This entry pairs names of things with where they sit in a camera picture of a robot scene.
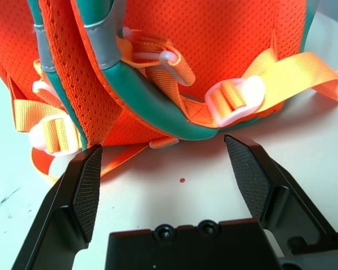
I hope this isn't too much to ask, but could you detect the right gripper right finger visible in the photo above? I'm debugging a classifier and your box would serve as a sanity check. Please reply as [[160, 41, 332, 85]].
[[223, 134, 338, 255]]

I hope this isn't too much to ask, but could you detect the orange teal backpack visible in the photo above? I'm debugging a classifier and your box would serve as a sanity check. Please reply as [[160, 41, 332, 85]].
[[0, 0, 338, 186]]

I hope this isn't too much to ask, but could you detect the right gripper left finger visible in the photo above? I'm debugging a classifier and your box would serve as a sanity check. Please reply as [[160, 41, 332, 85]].
[[12, 144, 103, 270]]

